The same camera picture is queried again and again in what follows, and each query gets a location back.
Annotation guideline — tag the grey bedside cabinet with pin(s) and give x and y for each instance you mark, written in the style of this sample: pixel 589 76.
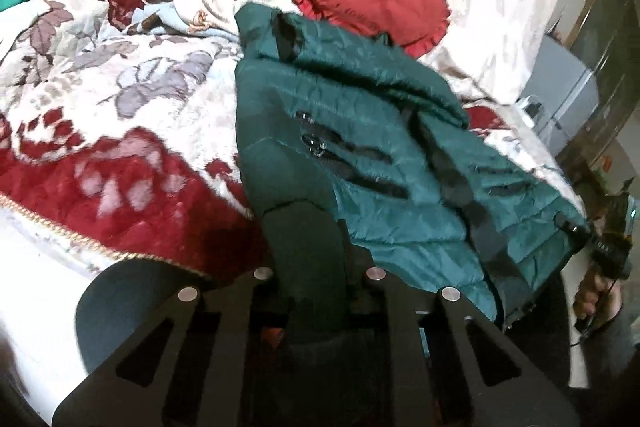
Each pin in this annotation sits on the grey bedside cabinet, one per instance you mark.
pixel 559 97

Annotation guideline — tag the green quilted puffer jacket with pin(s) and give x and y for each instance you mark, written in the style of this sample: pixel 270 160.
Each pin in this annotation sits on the green quilted puffer jacket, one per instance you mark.
pixel 362 131

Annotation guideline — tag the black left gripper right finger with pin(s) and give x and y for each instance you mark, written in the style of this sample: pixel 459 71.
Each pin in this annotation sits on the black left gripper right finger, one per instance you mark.
pixel 433 359

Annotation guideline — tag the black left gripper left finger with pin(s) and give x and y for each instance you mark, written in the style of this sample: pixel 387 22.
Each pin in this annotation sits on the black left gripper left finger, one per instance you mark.
pixel 185 366

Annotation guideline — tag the person's right hand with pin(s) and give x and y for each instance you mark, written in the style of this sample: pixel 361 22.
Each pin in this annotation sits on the person's right hand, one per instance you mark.
pixel 598 297

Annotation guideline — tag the floral red white blanket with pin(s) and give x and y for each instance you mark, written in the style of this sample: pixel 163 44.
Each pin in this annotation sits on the floral red white blanket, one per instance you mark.
pixel 118 146

